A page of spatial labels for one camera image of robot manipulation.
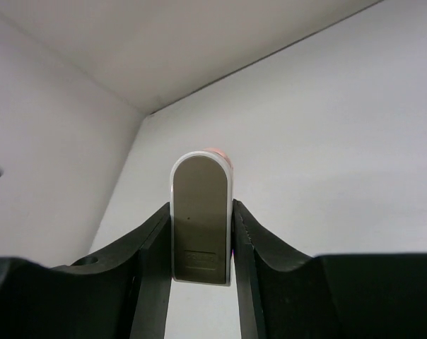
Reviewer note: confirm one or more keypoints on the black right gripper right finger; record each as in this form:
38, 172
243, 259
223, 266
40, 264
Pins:
284, 293

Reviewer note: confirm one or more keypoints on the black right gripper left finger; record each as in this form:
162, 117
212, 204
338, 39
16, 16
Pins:
119, 291

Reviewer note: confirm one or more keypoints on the pink white stapler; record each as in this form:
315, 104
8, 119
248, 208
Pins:
201, 208

